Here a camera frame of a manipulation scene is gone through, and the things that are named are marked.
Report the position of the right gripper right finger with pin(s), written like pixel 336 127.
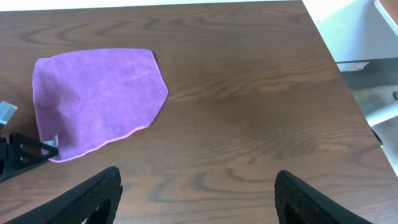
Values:
pixel 297 202

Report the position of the white cloth label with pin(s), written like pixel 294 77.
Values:
pixel 53 142

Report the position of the white furniture beside table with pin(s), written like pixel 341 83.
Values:
pixel 363 43

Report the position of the purple microfiber cloth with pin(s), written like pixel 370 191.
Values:
pixel 88 98

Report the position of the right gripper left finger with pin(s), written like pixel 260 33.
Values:
pixel 95 200

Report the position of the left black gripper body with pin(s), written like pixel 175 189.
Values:
pixel 6 168

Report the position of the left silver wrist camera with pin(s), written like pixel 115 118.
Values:
pixel 7 111

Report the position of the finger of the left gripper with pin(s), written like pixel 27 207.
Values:
pixel 25 154

